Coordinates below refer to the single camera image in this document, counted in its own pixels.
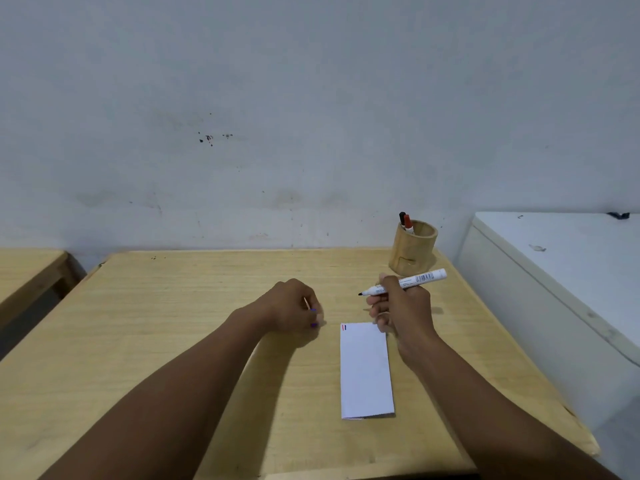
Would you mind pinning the person's right hand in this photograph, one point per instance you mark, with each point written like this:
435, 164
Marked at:
407, 314

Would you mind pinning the person's left hand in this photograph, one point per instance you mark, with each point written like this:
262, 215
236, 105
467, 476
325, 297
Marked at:
287, 307

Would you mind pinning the person's right middle finger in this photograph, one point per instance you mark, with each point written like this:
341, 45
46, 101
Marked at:
380, 314

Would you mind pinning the person's right thumb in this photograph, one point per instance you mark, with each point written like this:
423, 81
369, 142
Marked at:
387, 281

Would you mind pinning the person's left fingers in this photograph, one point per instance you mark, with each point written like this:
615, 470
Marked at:
315, 314

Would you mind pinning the white marker pen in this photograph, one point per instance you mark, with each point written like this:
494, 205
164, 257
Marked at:
425, 278

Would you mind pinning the person's left forearm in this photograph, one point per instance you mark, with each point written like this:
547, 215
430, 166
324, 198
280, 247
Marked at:
165, 399

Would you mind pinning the person's right forearm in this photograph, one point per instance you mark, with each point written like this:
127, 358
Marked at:
490, 414

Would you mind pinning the wooden pen holder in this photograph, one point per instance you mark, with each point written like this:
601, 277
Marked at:
412, 249

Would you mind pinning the folded white paper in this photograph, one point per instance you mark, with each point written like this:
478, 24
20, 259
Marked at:
366, 372

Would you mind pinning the red capped marker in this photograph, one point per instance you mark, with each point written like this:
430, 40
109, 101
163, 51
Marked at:
408, 223

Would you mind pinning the black capped marker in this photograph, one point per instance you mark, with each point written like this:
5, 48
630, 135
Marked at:
402, 218

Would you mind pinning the white chest freezer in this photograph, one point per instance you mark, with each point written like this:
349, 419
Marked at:
560, 294

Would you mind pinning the wooden side table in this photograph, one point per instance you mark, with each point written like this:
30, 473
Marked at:
25, 277

